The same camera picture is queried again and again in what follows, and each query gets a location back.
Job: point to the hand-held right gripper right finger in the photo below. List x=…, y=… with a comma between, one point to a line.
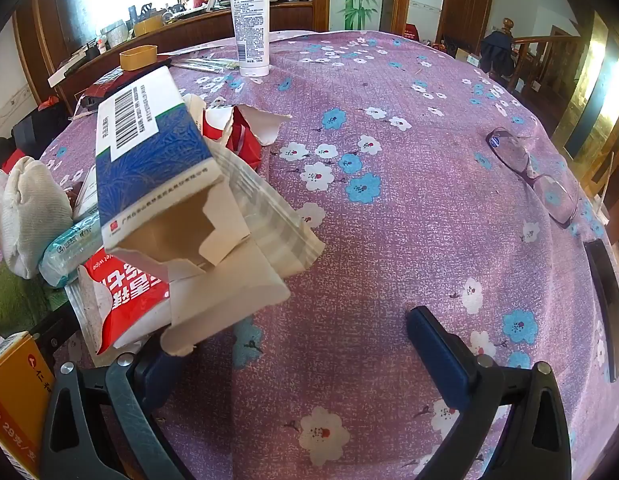
x=439, y=355

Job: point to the dark jacket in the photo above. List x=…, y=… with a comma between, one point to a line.
x=495, y=52

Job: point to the purple frame glasses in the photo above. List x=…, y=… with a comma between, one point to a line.
x=509, y=152

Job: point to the green cloth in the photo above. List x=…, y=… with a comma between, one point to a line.
x=19, y=295

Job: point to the orange cardboard box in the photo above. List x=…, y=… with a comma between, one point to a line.
x=14, y=410

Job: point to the purple floral tablecloth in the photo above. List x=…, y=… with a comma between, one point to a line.
x=389, y=240

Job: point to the blue white cardboard box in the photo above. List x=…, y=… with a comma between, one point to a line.
x=154, y=170

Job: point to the red white wipe packet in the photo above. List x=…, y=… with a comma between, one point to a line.
x=129, y=305

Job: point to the white medicine box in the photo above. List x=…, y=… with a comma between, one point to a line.
x=84, y=197

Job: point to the black bag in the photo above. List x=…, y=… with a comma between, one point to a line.
x=34, y=130

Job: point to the dark red packet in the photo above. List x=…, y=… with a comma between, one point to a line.
x=102, y=91

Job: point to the white lotion tube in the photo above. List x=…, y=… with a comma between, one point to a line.
x=249, y=25

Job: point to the red crumpled wrapper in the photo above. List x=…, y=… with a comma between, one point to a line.
x=249, y=125

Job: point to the wooden counter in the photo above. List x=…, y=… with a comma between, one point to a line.
x=199, y=30

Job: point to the teal wet wipe packet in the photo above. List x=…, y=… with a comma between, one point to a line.
x=69, y=250

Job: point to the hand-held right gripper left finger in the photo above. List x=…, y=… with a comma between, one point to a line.
x=157, y=372

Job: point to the brown wooden door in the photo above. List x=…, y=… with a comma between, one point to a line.
x=464, y=5

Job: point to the wrapped chopsticks bundle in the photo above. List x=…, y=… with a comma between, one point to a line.
x=204, y=64

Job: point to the white crumpled cloth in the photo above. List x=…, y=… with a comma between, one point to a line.
x=29, y=210

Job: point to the black phone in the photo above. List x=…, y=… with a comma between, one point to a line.
x=607, y=305

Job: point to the yellow plastic box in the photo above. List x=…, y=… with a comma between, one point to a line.
x=138, y=57

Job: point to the wooden stair railing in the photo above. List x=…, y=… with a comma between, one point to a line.
x=544, y=55

